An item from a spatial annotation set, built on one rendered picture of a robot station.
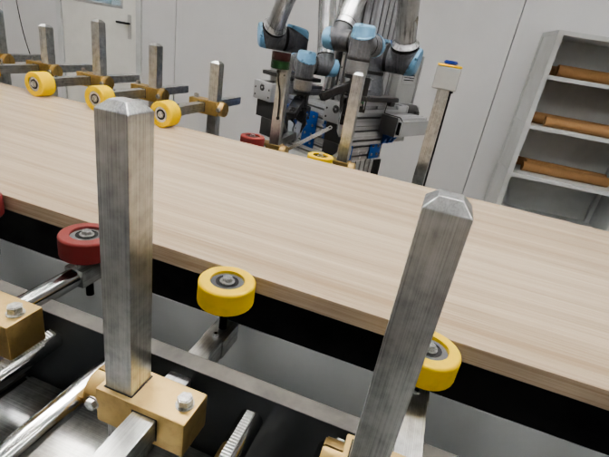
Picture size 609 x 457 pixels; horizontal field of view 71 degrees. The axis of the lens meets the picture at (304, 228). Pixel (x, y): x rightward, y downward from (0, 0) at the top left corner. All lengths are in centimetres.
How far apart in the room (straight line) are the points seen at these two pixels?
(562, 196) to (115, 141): 420
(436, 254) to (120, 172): 27
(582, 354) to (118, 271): 59
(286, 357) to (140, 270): 32
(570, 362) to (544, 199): 375
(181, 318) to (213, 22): 392
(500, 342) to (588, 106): 373
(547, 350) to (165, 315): 58
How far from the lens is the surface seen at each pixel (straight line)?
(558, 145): 428
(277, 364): 71
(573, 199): 445
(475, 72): 409
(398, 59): 196
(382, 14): 228
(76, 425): 69
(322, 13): 200
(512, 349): 64
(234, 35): 441
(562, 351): 69
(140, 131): 40
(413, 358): 37
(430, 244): 32
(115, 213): 43
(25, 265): 95
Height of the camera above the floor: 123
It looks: 24 degrees down
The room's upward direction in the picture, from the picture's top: 10 degrees clockwise
